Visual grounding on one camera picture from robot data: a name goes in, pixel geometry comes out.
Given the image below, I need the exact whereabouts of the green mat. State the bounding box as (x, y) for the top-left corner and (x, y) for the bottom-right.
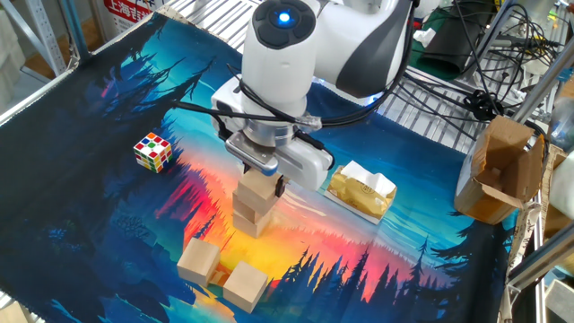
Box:
(407, 8), (454, 83)

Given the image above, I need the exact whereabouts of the red sign with white characters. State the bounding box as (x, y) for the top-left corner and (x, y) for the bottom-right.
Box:
(103, 0), (153, 35)

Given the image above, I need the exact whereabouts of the colourful Rubik's cube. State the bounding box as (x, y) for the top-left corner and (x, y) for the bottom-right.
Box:
(133, 131), (174, 174)

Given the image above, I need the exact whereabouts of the light wooden cube block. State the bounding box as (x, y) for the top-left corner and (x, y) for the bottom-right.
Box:
(222, 260), (269, 314)
(176, 237), (222, 288)
(234, 168), (283, 212)
(231, 192), (275, 224)
(231, 210), (274, 240)

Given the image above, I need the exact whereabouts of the clear plastic bottle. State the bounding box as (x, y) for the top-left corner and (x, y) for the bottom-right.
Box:
(549, 96), (574, 152)

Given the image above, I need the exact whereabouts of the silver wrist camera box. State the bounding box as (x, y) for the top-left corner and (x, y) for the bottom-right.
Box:
(223, 132), (279, 177)

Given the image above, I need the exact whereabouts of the white plastic container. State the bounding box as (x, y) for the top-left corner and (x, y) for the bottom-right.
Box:
(551, 152), (574, 221)

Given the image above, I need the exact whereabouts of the black fabric bag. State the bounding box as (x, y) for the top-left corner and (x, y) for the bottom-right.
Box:
(419, 0), (497, 82)

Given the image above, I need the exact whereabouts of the gold tissue pack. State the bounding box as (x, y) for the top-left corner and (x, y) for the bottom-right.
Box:
(323, 160), (398, 225)

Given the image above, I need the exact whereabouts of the blue metal post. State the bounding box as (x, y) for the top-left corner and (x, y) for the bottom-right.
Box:
(60, 0), (90, 55)

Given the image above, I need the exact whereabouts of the aluminium frame bar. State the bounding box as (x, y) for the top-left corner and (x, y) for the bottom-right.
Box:
(506, 226), (574, 292)

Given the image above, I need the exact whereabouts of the sunset forest printed cloth mat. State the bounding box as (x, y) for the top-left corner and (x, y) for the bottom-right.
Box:
(0, 11), (517, 323)

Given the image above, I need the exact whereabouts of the black coiled cable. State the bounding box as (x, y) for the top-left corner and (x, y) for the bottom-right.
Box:
(463, 88), (502, 122)

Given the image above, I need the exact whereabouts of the aluminium frame post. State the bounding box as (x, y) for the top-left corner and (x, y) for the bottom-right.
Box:
(510, 42), (574, 126)
(473, 0), (517, 68)

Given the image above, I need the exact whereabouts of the open cardboard box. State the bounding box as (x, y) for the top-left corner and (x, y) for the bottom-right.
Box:
(453, 115), (547, 226)

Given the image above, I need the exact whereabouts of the white perforated rack post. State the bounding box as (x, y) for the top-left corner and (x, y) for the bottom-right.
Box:
(0, 0), (68, 77)

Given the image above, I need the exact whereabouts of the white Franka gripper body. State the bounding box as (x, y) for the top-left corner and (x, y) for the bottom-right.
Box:
(210, 75), (335, 192)

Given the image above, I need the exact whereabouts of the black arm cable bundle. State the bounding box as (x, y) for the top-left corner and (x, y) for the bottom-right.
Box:
(172, 0), (418, 158)

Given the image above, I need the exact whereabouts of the crumpled white tissue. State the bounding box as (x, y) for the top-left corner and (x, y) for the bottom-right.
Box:
(412, 27), (437, 48)

